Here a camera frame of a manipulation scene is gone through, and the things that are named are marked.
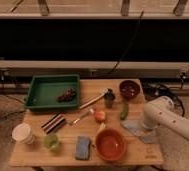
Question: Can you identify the blue grey towel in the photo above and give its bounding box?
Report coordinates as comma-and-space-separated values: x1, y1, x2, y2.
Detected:
122, 120, 157, 144

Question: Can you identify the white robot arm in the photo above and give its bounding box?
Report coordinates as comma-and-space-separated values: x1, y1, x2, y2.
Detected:
140, 96, 189, 141

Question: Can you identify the dark brown bowl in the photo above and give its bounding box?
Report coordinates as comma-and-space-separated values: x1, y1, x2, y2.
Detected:
119, 80, 140, 100

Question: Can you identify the orange red bowl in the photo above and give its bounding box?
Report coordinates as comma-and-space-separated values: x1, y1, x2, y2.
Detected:
95, 128, 127, 162

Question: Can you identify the small metal cup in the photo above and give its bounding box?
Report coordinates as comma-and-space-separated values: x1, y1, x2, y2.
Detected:
104, 92, 115, 108

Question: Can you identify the dark grape bunch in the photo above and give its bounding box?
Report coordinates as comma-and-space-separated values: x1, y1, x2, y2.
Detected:
57, 88, 76, 102

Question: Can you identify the orange peach fruit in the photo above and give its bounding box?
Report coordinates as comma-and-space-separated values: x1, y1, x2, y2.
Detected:
94, 111, 107, 123

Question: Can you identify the green cucumber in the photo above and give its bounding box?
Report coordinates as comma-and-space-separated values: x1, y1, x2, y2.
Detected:
120, 101, 129, 120

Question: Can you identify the yellow banana piece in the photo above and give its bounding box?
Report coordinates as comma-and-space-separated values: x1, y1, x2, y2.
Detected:
98, 122, 107, 132

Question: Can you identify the green plastic tray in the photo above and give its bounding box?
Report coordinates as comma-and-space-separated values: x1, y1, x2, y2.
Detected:
25, 74, 80, 111

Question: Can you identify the striped flat box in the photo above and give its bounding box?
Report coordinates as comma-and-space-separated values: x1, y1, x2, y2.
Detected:
41, 114, 66, 134

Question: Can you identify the blue sponge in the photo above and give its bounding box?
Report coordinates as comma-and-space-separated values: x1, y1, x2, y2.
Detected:
75, 136, 91, 160

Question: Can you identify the green small cup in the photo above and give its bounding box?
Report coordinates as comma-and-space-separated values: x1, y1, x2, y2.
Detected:
44, 134, 59, 150

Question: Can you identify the white paper cup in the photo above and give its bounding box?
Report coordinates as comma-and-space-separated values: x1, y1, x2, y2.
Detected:
12, 123, 35, 144

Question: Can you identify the wooden handled spatula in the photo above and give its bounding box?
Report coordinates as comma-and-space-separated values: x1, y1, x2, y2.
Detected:
78, 88, 113, 110

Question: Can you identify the black floor cable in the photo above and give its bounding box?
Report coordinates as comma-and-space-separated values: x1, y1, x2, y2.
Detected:
141, 83, 186, 118

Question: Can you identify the black hanging cable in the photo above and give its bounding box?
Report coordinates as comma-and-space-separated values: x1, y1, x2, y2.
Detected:
107, 9, 145, 75

